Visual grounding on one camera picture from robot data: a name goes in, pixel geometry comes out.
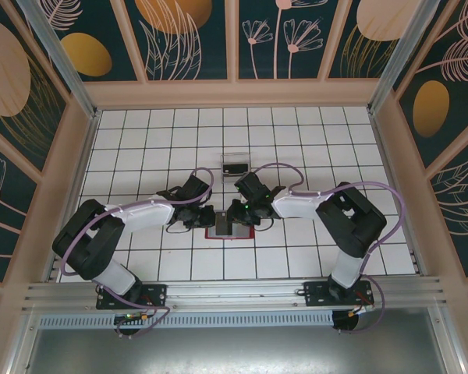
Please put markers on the dark credit card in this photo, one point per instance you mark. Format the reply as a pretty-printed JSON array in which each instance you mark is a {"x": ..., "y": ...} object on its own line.
[
  {"x": 223, "y": 226},
  {"x": 235, "y": 168}
]

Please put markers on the grey metal sheet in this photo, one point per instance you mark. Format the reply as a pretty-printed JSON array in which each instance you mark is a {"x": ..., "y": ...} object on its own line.
[{"x": 238, "y": 350}]

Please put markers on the aluminium frame post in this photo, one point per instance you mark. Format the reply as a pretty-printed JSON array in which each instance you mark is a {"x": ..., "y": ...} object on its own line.
[
  {"x": 406, "y": 50},
  {"x": 60, "y": 50}
]

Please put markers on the aluminium mounting rail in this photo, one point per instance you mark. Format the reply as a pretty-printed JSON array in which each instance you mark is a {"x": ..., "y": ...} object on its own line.
[{"x": 238, "y": 290}]

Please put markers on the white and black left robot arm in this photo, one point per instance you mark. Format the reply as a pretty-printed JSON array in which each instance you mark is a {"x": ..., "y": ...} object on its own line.
[{"x": 140, "y": 218}]

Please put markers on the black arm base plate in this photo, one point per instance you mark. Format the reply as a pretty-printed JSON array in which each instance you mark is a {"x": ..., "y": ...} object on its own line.
[
  {"x": 316, "y": 294},
  {"x": 156, "y": 296}
]

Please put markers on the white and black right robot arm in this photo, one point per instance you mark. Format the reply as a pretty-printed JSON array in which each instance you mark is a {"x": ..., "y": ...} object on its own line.
[{"x": 296, "y": 206}]

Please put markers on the red leather card holder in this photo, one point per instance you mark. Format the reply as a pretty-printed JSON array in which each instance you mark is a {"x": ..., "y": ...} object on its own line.
[{"x": 242, "y": 233}]

